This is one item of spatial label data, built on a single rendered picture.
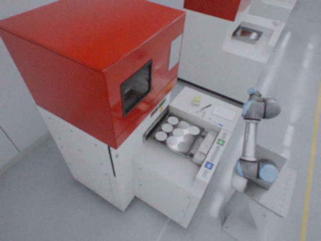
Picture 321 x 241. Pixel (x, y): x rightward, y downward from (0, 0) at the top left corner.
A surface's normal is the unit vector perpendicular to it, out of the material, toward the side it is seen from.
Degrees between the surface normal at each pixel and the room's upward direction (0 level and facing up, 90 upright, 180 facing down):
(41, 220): 0
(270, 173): 44
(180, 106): 0
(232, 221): 0
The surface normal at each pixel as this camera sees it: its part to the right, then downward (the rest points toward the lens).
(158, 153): 0.06, -0.67
